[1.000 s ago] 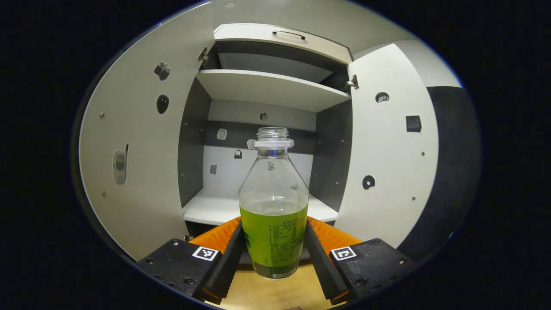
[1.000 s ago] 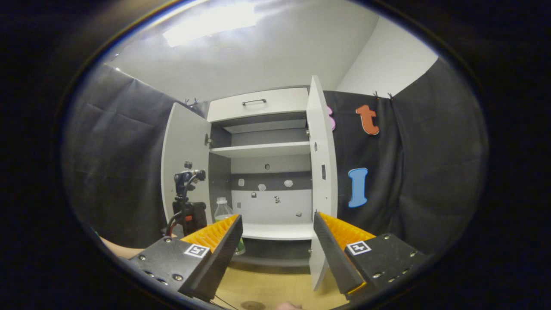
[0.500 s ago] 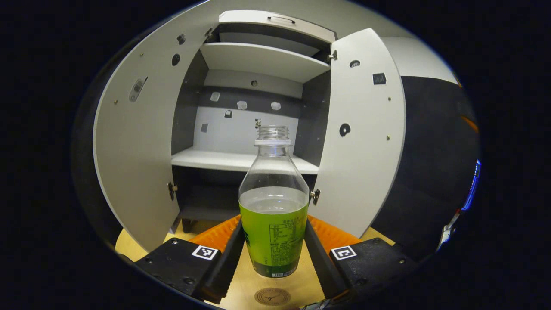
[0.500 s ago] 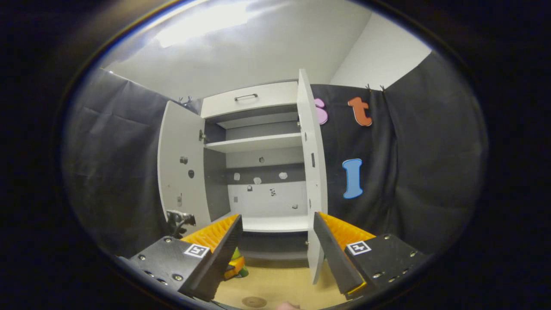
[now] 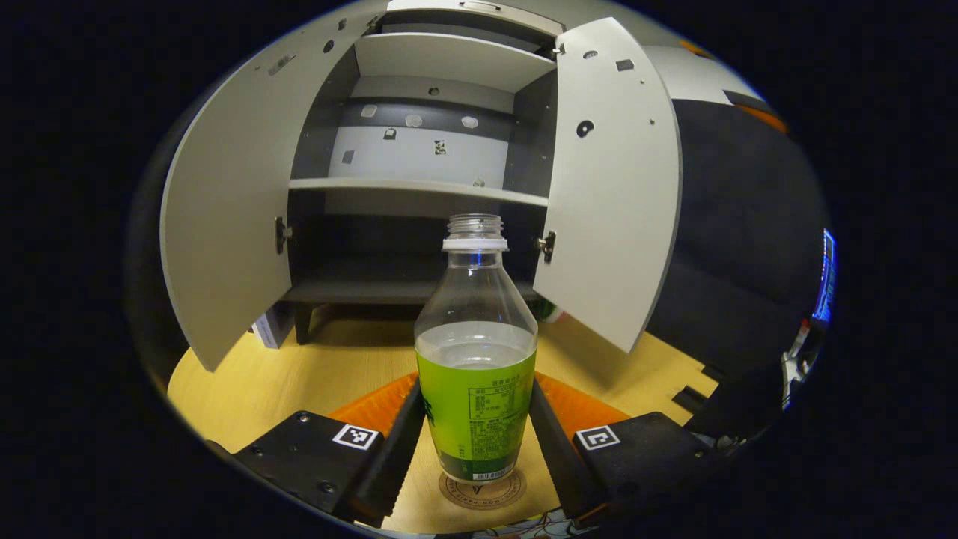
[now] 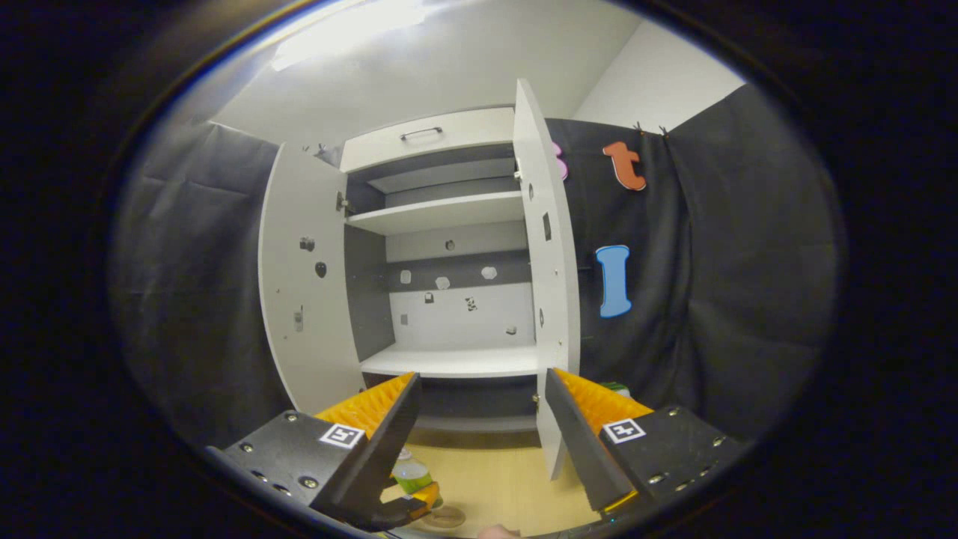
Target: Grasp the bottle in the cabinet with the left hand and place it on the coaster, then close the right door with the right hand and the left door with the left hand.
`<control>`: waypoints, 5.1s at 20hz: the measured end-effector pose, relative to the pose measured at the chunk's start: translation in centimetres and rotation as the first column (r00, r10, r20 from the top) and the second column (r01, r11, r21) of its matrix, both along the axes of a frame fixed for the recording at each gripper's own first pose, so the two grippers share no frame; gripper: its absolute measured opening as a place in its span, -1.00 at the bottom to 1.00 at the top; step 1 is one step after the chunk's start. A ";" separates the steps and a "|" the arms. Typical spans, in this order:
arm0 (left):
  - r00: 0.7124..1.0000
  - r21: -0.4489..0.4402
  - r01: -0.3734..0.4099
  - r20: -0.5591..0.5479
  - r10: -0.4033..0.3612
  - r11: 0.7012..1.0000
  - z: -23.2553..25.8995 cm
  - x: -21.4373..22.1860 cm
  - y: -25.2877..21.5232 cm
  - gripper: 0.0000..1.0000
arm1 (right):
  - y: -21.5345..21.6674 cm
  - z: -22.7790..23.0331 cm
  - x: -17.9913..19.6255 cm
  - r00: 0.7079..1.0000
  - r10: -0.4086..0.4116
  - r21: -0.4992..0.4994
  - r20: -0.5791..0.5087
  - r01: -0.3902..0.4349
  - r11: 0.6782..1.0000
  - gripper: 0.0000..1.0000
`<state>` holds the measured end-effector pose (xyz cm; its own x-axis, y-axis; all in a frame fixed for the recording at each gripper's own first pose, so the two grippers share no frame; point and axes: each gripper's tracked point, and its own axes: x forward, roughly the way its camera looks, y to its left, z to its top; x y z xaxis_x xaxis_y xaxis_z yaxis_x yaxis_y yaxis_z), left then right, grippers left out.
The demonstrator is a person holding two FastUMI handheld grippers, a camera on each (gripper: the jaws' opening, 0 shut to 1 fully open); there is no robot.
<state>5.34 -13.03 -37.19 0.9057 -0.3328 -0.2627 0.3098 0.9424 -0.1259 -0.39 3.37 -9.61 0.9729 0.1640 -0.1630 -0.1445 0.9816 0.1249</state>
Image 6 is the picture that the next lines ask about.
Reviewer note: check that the green drink bottle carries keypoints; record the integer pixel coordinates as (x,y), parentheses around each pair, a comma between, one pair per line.
(412,475)

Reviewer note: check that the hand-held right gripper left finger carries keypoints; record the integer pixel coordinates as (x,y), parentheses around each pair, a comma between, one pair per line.
(389,442)

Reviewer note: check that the ceiling light panel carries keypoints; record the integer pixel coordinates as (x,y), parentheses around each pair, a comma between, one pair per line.
(344,34)

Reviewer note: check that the watermelon slice toy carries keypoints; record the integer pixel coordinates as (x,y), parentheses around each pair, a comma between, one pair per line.
(617,388)

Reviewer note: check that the white door camera sticker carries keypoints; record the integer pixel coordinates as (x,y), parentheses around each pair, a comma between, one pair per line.
(299,187)

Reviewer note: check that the thick white cabinet shelf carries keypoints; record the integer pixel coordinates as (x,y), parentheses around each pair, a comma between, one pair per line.
(441,213)

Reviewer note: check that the black backdrop cloth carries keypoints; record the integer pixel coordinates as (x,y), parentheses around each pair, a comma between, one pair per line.
(733,262)

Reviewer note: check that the round brown coaster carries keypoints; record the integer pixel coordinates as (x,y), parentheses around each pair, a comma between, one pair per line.
(449,517)

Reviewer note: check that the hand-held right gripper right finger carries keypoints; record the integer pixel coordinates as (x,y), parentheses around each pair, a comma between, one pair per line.
(584,449)

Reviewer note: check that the white door headphone sticker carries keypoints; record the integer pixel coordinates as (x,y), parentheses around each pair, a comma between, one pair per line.
(557,284)

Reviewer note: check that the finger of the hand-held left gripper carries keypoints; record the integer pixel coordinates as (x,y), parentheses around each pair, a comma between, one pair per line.
(400,513)

